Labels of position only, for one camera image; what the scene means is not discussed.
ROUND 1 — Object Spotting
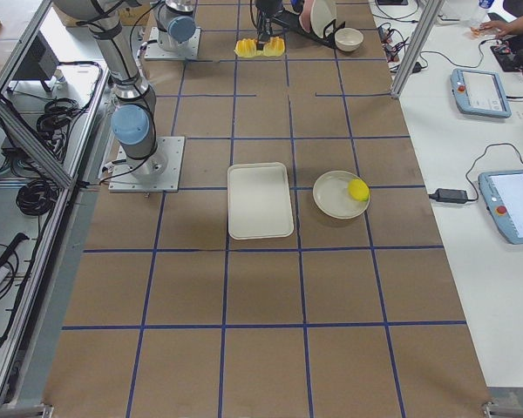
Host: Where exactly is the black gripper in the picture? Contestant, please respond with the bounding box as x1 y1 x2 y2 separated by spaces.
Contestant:
249 0 283 49

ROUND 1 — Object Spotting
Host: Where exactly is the sliced bread loaf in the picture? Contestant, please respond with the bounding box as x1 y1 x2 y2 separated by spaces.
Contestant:
234 37 285 58

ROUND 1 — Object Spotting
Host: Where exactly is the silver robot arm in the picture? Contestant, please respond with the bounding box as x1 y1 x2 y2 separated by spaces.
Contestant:
154 0 197 51
53 1 284 175

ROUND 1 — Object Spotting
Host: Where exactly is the pink plate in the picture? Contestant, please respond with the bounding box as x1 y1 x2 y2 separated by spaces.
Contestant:
299 0 314 33

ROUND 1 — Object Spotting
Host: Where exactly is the cream white plate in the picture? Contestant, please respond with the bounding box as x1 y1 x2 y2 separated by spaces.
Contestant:
310 0 336 38

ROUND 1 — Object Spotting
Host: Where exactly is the cream shallow bowl plate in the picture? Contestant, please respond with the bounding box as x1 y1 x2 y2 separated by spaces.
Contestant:
313 171 370 219

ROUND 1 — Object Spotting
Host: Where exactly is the person hand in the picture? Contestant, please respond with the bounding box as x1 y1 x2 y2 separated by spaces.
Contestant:
479 21 512 38

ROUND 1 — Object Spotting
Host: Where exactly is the black dish rack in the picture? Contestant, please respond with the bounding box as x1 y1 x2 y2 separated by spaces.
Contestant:
270 10 345 49

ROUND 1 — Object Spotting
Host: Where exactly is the cream small bowl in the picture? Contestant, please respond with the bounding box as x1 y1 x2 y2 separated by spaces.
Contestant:
334 27 364 52

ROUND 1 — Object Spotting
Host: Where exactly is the cream rectangular tray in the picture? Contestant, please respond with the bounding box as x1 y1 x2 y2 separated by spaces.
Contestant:
228 162 294 240

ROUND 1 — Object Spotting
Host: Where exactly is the yellow lemon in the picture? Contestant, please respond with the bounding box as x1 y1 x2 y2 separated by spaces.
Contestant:
347 179 370 201

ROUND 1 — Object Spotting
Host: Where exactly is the far teach pendant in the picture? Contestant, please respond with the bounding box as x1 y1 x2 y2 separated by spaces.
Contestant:
450 68 512 118

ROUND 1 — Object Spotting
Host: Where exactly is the teach pendant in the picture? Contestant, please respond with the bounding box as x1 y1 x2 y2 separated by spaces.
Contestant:
450 68 512 118
479 170 523 245

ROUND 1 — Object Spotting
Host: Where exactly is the black power adapter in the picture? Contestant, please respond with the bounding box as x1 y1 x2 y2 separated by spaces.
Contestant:
434 188 468 204

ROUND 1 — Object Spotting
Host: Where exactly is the near teach pendant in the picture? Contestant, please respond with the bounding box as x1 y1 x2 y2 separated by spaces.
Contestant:
479 170 523 245

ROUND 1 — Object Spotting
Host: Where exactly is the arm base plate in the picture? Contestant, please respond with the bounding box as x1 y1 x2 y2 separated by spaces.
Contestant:
143 27 201 61
108 136 186 192

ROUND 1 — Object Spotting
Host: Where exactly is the aluminium frame post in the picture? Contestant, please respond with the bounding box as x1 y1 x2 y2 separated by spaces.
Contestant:
391 0 443 99

